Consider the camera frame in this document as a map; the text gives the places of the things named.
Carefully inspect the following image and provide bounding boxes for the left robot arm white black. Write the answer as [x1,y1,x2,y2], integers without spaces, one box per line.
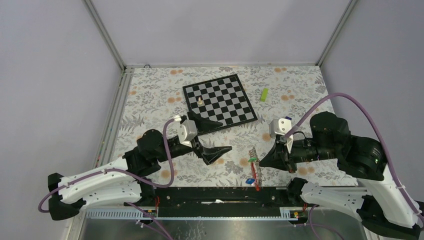
[38,111,232,221]

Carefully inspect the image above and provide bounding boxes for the black grey chessboard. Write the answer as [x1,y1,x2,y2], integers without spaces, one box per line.
[182,74,258,132]

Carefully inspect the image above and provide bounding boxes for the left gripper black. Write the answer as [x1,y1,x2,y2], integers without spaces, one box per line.
[156,112,233,164]

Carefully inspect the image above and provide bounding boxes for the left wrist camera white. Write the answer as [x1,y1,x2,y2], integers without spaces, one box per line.
[173,115,198,148]

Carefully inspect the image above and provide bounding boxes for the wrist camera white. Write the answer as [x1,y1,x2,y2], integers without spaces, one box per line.
[269,117,294,153]
[173,115,198,148]

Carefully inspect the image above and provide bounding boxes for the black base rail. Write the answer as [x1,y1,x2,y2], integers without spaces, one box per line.
[135,186,305,218]

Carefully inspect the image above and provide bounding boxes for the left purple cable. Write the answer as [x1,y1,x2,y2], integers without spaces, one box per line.
[38,117,181,240]

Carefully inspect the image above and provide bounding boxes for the lime green block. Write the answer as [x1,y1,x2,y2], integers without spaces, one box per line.
[259,88,269,102]

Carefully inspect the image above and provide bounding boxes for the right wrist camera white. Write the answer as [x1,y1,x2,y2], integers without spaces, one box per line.
[269,117,294,153]

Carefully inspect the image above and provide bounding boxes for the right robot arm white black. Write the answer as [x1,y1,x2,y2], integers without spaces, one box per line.
[259,111,422,240]

